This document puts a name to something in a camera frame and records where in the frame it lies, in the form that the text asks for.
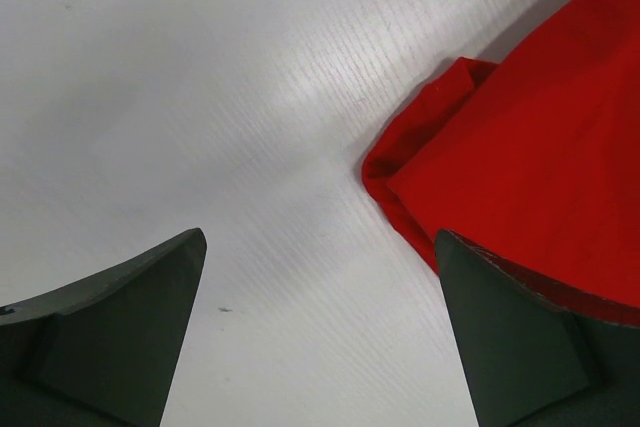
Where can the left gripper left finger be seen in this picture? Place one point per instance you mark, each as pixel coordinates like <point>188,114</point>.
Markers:
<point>103,350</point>

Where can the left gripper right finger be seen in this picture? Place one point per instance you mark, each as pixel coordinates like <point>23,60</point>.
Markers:
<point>536,351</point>

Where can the red t shirt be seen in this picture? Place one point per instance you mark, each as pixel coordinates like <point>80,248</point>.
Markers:
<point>534,158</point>

